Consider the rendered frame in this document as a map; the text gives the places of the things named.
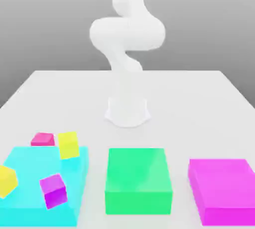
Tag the large cyan box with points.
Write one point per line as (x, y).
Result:
(29, 177)

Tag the small pink cube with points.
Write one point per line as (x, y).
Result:
(42, 139)

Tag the large magenta box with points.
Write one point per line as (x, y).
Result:
(223, 185)

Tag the large green box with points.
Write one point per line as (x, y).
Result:
(137, 181)

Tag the small purple cube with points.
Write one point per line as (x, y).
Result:
(53, 191)

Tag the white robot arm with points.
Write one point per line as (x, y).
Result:
(127, 33)

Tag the small yellow cube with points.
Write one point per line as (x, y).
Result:
(68, 145)
(6, 181)

